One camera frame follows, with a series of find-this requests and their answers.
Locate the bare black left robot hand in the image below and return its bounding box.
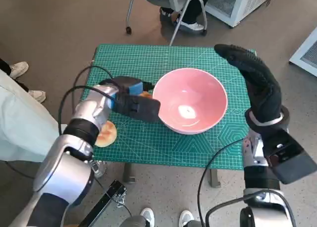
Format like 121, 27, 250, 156
112, 75, 156, 96

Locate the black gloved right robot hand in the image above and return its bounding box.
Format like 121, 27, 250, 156
213, 43, 283, 126

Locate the round toy bread bun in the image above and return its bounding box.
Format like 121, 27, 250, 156
95, 120, 117, 148

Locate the pink bowl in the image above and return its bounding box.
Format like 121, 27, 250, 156
152, 68, 228, 136

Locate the green cutting mat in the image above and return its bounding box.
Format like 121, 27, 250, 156
84, 44, 257, 170

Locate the white vented appliance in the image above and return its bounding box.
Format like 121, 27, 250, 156
288, 26, 317, 78

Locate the silver metal pole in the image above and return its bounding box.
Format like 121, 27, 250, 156
169, 0, 196, 46

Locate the dark table leg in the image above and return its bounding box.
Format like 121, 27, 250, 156
210, 169, 221, 188
123, 162, 136, 183

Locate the white mesh cabinet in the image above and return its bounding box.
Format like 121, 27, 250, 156
204, 0, 279, 29

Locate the seated person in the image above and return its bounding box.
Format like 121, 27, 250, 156
158, 0, 216, 32

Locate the person in pale coat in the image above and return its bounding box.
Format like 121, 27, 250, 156
0, 57, 67, 163

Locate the black stand base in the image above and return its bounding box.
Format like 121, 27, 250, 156
79, 179, 127, 227

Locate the white sneaker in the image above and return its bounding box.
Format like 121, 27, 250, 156
140, 207, 156, 227
178, 210, 195, 227

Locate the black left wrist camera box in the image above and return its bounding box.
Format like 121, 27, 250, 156
113, 93, 162, 124

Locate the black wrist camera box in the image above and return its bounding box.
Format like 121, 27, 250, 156
262, 129, 317, 185
113, 93, 162, 124

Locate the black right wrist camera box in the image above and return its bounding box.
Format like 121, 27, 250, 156
262, 129, 317, 185

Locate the long black robot cable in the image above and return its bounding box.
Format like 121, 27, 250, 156
197, 137, 246, 227

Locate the black right arm cable loop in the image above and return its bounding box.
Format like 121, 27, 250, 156
205, 198, 248, 227

